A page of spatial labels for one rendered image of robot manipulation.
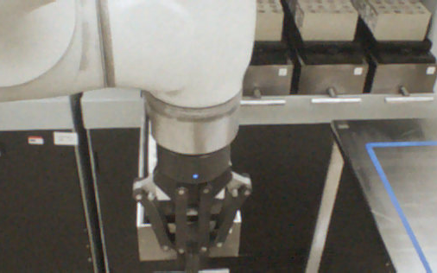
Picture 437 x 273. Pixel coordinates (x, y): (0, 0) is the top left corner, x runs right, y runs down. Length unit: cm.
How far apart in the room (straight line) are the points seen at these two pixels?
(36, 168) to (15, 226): 19
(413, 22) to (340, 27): 15
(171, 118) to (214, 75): 6
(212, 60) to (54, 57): 12
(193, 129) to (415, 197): 40
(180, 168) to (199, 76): 12
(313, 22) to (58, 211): 69
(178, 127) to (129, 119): 62
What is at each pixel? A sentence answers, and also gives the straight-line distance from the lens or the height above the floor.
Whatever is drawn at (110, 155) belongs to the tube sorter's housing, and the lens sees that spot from 116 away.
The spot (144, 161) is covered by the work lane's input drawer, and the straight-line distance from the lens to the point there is 81.
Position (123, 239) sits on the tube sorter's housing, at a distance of 134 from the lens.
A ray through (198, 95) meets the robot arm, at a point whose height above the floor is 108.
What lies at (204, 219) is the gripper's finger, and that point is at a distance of 60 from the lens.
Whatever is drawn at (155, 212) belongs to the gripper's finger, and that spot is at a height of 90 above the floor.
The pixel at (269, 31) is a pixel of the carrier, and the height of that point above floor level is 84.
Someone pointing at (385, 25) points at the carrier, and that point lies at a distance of 116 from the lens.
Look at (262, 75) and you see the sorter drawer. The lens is 106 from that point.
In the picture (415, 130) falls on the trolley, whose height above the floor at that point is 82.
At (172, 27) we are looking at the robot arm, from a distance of 41.
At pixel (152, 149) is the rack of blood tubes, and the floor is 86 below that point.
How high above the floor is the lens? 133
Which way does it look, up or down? 38 degrees down
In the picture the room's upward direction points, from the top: 4 degrees clockwise
